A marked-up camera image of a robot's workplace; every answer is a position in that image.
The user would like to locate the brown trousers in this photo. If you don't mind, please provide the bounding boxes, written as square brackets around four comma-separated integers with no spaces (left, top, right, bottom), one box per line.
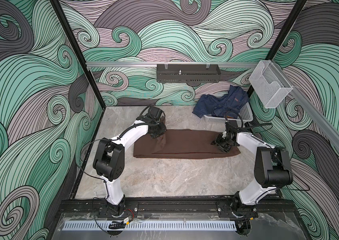
[133,129,241,160]

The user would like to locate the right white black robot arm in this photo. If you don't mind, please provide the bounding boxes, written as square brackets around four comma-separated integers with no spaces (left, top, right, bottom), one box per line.
[212,131,294,218]

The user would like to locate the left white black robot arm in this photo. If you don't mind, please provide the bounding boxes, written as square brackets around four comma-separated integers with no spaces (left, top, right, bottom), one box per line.
[92,117,166,215]

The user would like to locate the navy blue trousers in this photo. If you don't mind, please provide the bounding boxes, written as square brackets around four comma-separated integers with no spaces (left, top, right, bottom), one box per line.
[192,86,249,118]

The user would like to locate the white plastic laundry basket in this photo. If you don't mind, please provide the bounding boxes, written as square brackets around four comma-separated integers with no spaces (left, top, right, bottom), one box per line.
[203,103,253,123]

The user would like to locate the left black corrugated cable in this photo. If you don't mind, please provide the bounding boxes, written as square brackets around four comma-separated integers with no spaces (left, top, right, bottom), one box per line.
[118,104,166,140]

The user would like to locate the black corrugated cable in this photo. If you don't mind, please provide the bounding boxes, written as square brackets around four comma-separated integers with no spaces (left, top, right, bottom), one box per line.
[225,110,274,133]
[118,104,166,140]

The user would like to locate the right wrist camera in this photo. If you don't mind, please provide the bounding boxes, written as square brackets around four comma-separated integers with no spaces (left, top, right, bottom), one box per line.
[225,121,239,133]

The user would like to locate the right black corrugated cable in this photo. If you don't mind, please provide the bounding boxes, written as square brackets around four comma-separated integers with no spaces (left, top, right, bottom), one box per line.
[225,110,274,133]

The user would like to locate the clear plastic wall bin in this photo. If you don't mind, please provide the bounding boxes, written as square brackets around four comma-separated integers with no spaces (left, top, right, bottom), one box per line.
[249,60,293,109]

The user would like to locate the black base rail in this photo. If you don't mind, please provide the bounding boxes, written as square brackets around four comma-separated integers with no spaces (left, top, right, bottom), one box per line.
[58,196,297,219]

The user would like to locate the aluminium rear rail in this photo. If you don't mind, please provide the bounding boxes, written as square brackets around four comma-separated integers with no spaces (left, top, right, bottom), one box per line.
[86,61,259,69]

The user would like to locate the aluminium rail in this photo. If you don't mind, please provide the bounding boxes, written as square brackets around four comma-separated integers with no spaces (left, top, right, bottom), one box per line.
[86,61,259,69]
[272,61,339,154]

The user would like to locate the black left corner post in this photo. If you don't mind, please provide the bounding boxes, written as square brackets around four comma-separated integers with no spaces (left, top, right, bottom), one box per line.
[50,0,106,111]

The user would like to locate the black corner post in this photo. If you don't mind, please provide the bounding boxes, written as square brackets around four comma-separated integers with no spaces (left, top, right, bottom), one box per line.
[50,0,106,111]
[246,0,308,98]

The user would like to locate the aluminium right rail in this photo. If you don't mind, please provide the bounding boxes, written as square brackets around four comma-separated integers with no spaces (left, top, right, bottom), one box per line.
[272,61,339,154]

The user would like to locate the white slotted cable duct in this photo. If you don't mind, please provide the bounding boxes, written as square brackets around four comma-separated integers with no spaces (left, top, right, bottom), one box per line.
[62,220,237,231]

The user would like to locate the black right corner post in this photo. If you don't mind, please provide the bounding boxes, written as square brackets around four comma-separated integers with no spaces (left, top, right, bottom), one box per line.
[246,0,308,98]

